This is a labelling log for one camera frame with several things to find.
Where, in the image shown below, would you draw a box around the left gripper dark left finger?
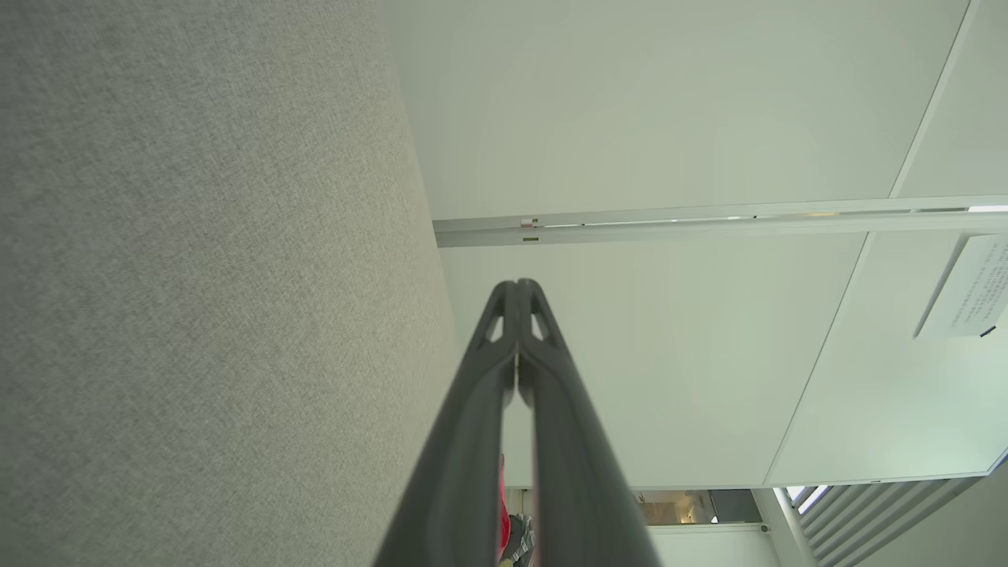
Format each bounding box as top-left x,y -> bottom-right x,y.
374,280 -> 521,567

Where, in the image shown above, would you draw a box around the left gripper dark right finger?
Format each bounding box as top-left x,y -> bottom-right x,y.
516,278 -> 662,567

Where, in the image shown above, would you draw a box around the grey slatted blinds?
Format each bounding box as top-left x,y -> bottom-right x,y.
776,472 -> 985,567

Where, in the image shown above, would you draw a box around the aluminium wall rail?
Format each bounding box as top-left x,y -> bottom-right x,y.
433,195 -> 1008,249

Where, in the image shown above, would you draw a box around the white printed wall sign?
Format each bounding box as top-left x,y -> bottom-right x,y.
913,234 -> 1008,341

